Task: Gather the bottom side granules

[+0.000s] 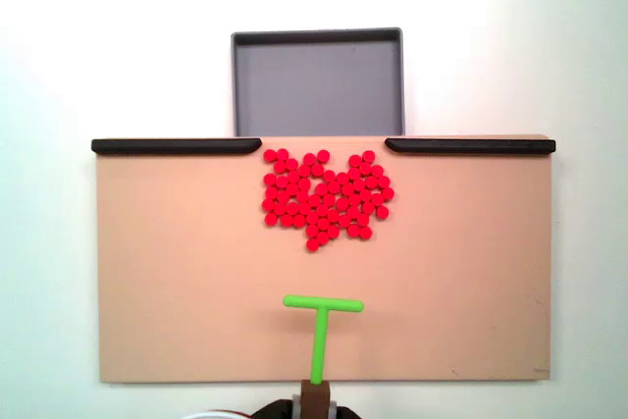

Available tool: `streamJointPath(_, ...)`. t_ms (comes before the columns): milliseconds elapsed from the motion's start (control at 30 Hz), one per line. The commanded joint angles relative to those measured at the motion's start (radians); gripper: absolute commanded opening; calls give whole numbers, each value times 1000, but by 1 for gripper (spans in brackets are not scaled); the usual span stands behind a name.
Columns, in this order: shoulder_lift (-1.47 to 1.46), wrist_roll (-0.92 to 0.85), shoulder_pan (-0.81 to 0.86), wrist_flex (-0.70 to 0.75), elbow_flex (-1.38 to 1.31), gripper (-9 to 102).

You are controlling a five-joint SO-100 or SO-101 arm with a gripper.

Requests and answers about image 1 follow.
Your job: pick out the beige flat board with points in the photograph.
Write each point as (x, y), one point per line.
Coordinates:
(172, 267)

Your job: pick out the red round granule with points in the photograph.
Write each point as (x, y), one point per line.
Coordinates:
(287, 220)
(282, 153)
(383, 181)
(382, 213)
(353, 230)
(271, 192)
(270, 219)
(298, 218)
(309, 159)
(271, 204)
(324, 237)
(269, 155)
(377, 170)
(269, 179)
(312, 244)
(365, 231)
(368, 155)
(323, 155)
(333, 231)
(387, 193)
(354, 160)

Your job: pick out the black rail bar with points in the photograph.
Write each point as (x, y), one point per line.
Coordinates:
(471, 145)
(172, 146)

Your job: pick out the grey plastic tray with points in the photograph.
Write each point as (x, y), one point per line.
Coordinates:
(319, 85)

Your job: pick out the green T pusher brown block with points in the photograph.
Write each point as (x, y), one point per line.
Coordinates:
(321, 340)

